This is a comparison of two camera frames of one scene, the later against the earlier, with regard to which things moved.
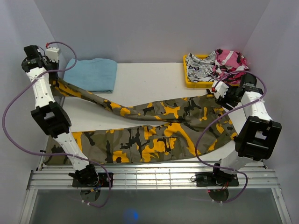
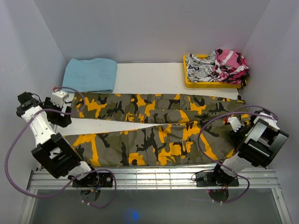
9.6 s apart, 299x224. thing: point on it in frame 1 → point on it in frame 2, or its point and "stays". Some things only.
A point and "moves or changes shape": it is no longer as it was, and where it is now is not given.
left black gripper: (56, 64) → (63, 121)
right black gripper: (222, 101) → (235, 136)
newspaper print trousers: (200, 70) stays
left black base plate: (103, 181) stays
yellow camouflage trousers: (181, 127) moves or changes shape
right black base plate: (214, 178) stays
